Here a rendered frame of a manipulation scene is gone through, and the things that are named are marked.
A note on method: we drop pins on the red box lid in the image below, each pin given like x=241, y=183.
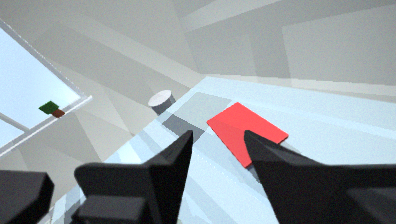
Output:
x=230, y=125

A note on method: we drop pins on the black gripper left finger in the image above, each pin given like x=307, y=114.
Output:
x=161, y=179

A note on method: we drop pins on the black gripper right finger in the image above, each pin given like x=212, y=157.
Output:
x=301, y=190

